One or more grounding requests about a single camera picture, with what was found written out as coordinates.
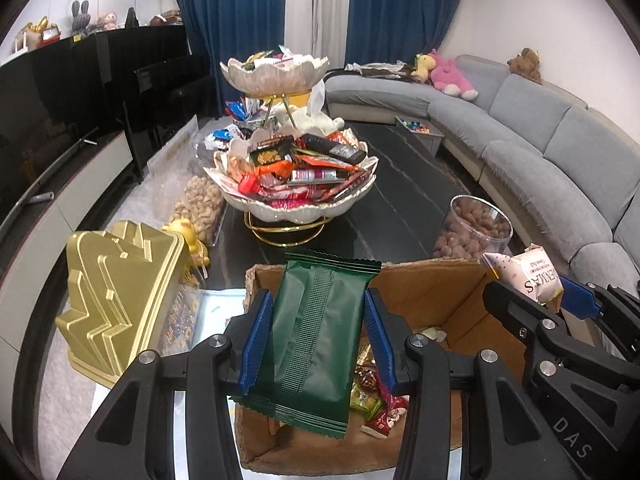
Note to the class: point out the grey sectional sofa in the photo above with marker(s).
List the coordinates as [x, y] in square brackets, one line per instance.
[566, 176]

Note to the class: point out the grey storage bin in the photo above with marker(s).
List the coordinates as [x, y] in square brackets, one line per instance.
[427, 134]

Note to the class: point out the white plush tissue holder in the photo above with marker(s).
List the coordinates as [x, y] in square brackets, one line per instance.
[305, 112]

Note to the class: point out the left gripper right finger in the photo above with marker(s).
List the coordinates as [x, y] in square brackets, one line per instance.
[412, 365]

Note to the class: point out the yellow bear figurine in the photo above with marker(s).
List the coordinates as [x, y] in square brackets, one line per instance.
[197, 249]

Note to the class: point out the yellow plush toy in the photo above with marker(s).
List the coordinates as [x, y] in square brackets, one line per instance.
[423, 65]

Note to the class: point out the pink plush toy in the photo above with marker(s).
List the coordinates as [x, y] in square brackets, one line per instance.
[447, 78]

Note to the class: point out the white sheer curtain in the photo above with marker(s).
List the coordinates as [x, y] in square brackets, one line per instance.
[317, 27]

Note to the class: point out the blue curtain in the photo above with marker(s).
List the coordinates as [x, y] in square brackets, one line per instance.
[378, 31]

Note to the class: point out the gold lidded candy container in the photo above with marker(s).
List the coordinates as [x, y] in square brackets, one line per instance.
[126, 288]

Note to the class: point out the dark green snack pack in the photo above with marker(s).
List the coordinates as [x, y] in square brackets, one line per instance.
[306, 373]

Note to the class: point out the black television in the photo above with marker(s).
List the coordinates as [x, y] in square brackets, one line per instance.
[70, 98]

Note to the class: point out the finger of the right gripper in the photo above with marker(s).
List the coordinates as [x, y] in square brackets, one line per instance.
[614, 311]
[520, 316]

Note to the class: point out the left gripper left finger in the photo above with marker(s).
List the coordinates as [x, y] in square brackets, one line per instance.
[221, 366]

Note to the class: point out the orange white snack packet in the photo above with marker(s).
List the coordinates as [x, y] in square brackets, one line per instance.
[532, 273]

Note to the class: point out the small red candy packet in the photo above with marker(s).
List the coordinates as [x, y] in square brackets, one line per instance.
[380, 425]

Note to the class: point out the pale green candy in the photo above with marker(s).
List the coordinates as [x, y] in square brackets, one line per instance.
[435, 334]

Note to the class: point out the clear jar of nuts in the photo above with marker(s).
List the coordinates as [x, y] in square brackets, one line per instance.
[471, 227]

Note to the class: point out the grey bunny plush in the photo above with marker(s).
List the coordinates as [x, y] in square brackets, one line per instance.
[80, 18]

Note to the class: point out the brown teddy bear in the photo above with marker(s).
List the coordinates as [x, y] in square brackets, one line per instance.
[526, 64]

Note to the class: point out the red pink snack bag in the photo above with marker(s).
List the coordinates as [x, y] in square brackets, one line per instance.
[394, 407]

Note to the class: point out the yellow green snack packet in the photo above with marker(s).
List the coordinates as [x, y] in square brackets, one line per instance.
[367, 404]

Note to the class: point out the white tiered snack tray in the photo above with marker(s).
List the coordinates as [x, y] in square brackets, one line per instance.
[288, 185]

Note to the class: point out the bag of peanuts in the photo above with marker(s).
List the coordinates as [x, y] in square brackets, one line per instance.
[201, 203]

